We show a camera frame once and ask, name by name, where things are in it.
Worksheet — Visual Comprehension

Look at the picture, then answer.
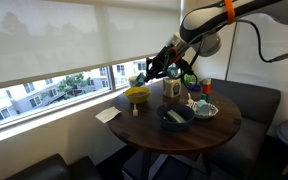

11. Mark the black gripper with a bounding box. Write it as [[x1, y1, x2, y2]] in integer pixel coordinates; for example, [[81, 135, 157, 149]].
[[144, 46, 178, 82]]

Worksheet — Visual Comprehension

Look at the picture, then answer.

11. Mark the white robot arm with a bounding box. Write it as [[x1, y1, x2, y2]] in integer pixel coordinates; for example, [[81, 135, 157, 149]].
[[144, 0, 288, 82]]

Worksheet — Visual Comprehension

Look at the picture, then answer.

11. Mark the yellow bowl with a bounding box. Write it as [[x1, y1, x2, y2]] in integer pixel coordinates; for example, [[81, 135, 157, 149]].
[[124, 87, 151, 104]]

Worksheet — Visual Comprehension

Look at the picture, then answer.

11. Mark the dark blue bowl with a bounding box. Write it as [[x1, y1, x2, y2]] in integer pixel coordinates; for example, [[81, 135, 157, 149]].
[[156, 104, 194, 131]]

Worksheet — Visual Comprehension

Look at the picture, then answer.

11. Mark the patterned white bowl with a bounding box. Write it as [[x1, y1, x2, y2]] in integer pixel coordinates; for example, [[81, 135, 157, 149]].
[[187, 100, 219, 119]]

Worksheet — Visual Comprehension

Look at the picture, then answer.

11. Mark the white plastic fork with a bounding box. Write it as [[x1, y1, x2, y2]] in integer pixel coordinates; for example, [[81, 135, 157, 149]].
[[132, 104, 138, 117]]

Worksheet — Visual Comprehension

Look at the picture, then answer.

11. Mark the colourful block tower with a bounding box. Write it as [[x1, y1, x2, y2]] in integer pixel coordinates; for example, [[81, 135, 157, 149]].
[[201, 78, 211, 102]]

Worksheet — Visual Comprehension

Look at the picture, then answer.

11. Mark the round wooden table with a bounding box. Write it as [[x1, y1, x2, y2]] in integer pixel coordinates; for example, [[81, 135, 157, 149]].
[[108, 82, 242, 154]]

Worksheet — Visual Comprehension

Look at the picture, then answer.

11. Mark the white paper note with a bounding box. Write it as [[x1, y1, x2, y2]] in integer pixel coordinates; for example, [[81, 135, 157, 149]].
[[96, 106, 120, 123]]

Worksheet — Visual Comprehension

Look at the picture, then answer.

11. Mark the grey sofa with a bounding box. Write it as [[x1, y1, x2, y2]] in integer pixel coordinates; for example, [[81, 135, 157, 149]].
[[122, 78, 282, 180]]

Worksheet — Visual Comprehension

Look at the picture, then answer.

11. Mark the dark leather seat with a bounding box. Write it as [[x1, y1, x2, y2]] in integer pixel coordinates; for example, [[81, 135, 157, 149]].
[[5, 154, 102, 180]]

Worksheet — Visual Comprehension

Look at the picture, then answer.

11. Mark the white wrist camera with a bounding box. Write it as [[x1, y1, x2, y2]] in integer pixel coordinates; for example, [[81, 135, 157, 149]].
[[166, 32, 186, 49]]

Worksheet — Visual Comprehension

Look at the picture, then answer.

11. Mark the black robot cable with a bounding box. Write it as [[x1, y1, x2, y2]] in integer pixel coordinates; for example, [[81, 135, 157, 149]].
[[180, 18, 288, 91]]

